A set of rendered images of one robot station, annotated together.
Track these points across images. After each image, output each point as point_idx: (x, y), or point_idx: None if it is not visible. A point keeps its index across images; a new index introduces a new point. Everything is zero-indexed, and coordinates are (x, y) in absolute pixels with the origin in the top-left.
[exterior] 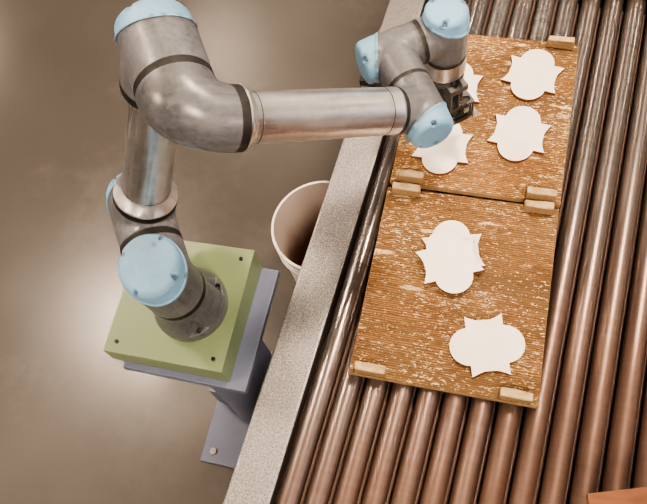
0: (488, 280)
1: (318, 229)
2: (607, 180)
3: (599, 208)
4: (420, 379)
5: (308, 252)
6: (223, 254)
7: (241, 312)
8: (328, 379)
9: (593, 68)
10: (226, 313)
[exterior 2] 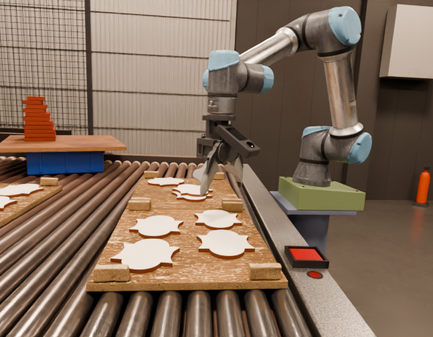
0: (168, 192)
1: (276, 204)
2: (85, 223)
3: (96, 215)
4: (194, 178)
5: (274, 200)
6: (314, 188)
7: (288, 187)
8: (234, 182)
9: (69, 285)
10: (292, 181)
